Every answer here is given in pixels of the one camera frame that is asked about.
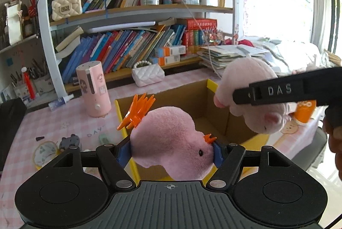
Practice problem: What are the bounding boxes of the red book box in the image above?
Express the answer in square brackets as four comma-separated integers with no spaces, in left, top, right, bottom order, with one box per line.
[176,18,217,30]

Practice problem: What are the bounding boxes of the orange and white carton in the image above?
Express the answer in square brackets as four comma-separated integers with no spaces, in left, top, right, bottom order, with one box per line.
[155,45,187,57]
[150,54,181,66]

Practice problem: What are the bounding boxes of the white curtain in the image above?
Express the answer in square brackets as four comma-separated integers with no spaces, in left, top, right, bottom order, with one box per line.
[312,0,342,54]

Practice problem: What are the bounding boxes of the set of red green books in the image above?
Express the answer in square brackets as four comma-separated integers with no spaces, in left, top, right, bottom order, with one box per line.
[184,29,211,54]

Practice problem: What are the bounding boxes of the pink wall chart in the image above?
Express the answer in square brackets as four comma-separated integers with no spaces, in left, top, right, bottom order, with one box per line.
[243,0,271,37]

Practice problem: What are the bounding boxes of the cream quilted purse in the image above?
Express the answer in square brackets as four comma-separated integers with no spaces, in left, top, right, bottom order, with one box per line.
[51,0,82,22]

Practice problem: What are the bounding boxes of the pink plush pig toy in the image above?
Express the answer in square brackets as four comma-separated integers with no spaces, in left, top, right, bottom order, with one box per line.
[213,56,293,135]

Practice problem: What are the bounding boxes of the stack of books and papers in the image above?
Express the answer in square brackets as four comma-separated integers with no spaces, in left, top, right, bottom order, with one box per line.
[198,42,270,73]

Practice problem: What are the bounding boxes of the beige leaning books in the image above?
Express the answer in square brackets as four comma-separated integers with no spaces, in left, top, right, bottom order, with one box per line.
[55,26,84,59]

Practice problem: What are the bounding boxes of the black chair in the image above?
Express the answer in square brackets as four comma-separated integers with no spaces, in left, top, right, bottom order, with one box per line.
[0,98,27,173]

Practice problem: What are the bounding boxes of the pink plush chicken toy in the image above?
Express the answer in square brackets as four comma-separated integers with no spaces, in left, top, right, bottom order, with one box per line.
[117,94,217,181]

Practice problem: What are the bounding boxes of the white and wooden bookshelf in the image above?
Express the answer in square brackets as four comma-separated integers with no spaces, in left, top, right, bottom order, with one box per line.
[36,0,239,93]

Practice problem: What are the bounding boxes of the desk pen holder with pens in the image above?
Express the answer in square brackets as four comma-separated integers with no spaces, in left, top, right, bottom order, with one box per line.
[11,58,56,104]

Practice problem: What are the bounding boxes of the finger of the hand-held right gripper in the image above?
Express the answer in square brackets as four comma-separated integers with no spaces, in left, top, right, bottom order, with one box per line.
[232,67,342,107]

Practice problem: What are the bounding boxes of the cardboard box with yellow edges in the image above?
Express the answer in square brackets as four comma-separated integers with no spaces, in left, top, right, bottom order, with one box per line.
[114,79,268,181]

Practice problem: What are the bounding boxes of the yellow tape roll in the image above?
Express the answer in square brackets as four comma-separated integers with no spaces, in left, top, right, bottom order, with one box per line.
[32,140,59,169]

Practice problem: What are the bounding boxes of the pink cylindrical humidifier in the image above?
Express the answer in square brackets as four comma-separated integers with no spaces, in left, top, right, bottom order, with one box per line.
[75,60,112,118]

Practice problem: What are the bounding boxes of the small spray bottle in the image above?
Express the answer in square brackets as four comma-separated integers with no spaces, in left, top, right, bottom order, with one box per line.
[48,94,74,111]

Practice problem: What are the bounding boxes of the colourful toy headdress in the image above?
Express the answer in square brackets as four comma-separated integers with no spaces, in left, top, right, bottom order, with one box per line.
[206,29,236,46]

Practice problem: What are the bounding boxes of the white cable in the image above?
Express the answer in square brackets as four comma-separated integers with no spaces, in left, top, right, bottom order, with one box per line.
[161,0,223,77]

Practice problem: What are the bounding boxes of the person's right hand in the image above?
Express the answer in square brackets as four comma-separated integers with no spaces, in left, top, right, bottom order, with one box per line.
[322,118,342,155]

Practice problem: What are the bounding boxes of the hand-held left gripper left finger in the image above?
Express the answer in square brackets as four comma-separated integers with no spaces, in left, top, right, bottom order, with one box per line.
[49,139,134,191]

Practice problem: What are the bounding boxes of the row of blue children's books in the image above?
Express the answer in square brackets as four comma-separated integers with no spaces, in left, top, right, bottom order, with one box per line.
[57,23,187,77]

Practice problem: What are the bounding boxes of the pink checkered tablecloth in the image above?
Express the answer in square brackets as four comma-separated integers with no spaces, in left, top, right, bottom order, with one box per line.
[0,66,325,219]

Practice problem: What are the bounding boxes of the small grey toy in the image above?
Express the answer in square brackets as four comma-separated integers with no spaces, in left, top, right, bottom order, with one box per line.
[58,134,82,152]

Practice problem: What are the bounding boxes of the orange bottle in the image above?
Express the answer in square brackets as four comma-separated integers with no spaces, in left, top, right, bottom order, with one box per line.
[293,100,317,125]

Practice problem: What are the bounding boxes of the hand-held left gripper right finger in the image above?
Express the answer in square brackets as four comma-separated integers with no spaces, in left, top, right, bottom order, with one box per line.
[206,140,292,190]

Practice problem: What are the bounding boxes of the white quilted purse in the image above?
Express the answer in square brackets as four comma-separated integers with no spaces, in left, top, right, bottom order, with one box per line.
[131,60,165,87]

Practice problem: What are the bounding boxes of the white paper bag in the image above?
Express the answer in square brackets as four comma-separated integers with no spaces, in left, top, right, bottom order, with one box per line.
[5,0,24,45]

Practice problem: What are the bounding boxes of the red tassel pen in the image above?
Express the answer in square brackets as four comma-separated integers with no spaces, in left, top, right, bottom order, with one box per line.
[22,66,36,100]

